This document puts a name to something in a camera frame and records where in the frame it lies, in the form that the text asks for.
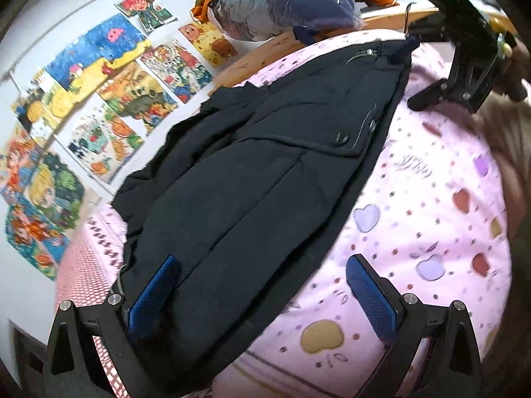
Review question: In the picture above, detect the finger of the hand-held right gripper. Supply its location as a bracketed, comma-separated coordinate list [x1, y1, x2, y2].
[407, 78, 458, 112]
[389, 35, 420, 64]

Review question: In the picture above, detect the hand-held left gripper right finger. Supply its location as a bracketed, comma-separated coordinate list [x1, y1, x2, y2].
[345, 254, 482, 398]

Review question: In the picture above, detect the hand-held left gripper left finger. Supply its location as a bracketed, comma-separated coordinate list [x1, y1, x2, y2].
[43, 254, 180, 398]

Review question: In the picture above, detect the black jacket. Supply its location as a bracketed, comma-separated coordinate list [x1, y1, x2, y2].
[111, 35, 412, 396]

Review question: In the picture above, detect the metal hanger hook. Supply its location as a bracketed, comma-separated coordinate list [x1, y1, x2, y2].
[404, 2, 418, 34]

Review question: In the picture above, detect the red checkered blanket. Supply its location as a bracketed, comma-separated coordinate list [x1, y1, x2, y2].
[54, 236, 125, 398]

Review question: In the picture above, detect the pink apple-print bedsheet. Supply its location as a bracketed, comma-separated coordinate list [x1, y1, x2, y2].
[83, 33, 514, 398]

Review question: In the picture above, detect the plastic-wrapped blue grey bundle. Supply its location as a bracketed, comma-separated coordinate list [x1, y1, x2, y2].
[207, 0, 362, 43]

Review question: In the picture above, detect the group of colourful wall drawings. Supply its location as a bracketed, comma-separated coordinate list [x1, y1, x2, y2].
[0, 0, 239, 283]

